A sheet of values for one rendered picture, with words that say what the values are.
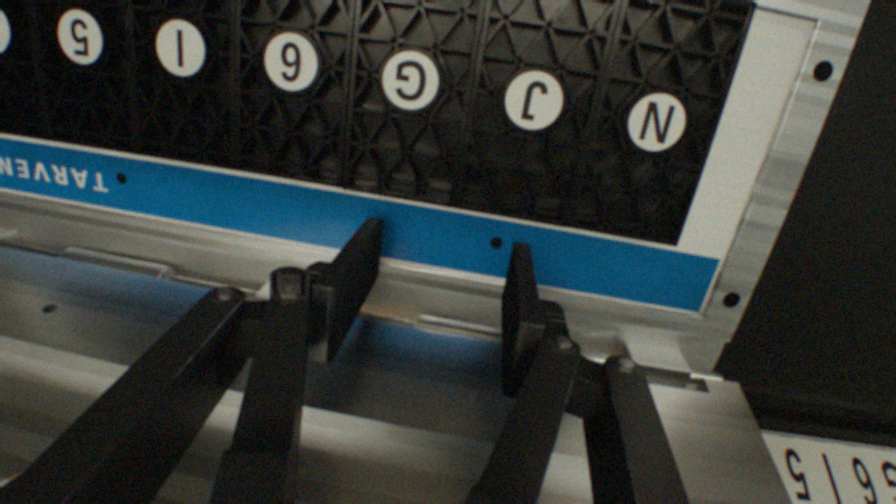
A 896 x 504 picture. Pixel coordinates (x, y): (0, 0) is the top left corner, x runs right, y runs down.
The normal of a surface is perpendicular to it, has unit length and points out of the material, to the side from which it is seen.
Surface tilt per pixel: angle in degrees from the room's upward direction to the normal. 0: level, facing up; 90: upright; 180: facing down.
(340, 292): 90
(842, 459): 65
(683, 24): 0
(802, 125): 0
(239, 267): 0
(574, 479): 79
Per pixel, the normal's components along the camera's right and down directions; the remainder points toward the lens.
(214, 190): -0.10, 0.38
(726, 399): 0.12, -0.81
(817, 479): 0.09, -0.66
